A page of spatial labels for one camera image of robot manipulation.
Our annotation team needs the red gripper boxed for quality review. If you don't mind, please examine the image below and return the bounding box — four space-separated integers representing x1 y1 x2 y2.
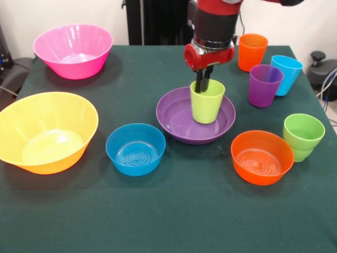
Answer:
183 43 236 93

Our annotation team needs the lime yellow cup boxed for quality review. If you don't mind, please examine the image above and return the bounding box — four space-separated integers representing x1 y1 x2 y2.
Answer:
190 80 226 124

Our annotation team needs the purple bowl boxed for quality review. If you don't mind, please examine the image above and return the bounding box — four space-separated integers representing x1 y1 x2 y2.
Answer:
155 86 236 145

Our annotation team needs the black computer tower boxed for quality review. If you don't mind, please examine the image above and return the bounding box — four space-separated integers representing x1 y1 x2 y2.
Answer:
0 23 14 77

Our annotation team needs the orange cup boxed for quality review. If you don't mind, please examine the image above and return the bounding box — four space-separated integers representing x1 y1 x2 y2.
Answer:
238 33 269 72

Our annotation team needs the purple cup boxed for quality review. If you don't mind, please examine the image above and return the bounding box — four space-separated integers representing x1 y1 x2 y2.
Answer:
248 64 284 109

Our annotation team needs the blue cup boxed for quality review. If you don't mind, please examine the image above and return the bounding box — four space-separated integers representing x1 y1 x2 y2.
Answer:
271 55 303 97

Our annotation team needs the small blue bowl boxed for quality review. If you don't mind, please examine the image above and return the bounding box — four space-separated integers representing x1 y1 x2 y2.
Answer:
105 123 167 177

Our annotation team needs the green cup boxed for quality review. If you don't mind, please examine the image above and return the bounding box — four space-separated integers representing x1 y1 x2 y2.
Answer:
283 113 326 152
289 146 316 163

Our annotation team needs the small orange bowl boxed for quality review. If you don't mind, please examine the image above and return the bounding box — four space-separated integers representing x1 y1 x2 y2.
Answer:
230 130 295 186

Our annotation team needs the black equipment with knob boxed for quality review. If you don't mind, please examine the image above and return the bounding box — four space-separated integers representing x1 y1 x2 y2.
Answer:
307 51 337 92

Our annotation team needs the dark green tablecloth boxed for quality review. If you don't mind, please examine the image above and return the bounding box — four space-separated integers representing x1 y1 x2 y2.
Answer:
0 44 337 253

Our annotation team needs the large pink bowl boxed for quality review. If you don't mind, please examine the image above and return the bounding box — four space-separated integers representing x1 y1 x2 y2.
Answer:
32 23 114 80

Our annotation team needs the large orange yellow bowl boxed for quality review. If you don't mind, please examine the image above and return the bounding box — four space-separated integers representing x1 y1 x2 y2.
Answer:
0 91 100 175

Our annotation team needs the black cable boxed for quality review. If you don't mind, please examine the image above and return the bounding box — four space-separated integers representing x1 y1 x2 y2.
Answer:
238 12 247 35

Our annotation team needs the blue cable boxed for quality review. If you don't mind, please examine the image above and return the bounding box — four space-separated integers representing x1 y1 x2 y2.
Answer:
317 67 337 111

